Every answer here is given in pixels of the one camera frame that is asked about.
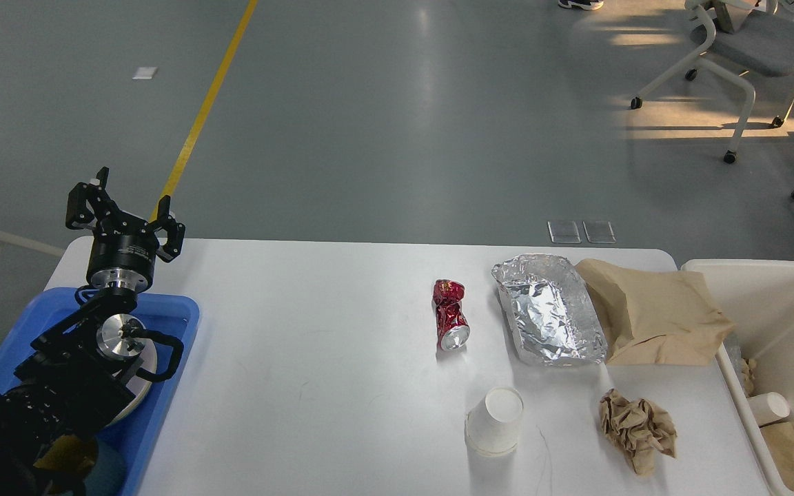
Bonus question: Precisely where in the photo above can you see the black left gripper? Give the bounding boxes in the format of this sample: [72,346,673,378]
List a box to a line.
[65,167,185,294]

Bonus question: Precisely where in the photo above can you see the pink plate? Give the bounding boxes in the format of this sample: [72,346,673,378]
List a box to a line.
[96,313,158,426]

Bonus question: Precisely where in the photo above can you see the dark teal mug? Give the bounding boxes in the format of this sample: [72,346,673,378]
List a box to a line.
[35,434,128,496]

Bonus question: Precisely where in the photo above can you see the aluminium foil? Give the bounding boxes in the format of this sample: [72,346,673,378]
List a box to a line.
[491,254,609,366]

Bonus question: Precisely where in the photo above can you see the brown paper bag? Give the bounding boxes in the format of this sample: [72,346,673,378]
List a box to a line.
[576,258,736,365]

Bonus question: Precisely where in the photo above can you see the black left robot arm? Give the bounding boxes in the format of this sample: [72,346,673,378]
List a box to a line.
[0,167,185,495]

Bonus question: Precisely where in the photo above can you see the blue plastic tray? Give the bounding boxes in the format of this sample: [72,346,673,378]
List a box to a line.
[0,287,201,495]

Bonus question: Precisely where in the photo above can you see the crushed red soda can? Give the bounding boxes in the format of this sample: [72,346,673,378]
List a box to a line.
[432,279,471,351]

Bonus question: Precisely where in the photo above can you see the white paper cup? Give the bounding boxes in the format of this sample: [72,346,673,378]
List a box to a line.
[465,386,525,457]

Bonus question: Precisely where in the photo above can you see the floor outlet plate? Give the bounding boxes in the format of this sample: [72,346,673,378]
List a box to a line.
[547,220,582,244]
[582,220,617,245]

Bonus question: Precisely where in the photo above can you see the crumpled brown paper ball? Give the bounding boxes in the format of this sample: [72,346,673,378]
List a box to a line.
[598,389,678,477]

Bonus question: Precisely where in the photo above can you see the grey office chair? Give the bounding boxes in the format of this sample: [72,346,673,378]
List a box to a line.
[630,1,794,164]

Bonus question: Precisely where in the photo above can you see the white plastic bin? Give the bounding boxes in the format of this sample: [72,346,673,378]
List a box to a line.
[679,258,794,496]

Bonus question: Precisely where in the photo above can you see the paper cup in bin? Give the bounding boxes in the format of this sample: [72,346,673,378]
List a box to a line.
[746,392,791,427]

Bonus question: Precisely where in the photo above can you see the brown paper in bin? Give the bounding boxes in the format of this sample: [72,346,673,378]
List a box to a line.
[760,422,794,492]

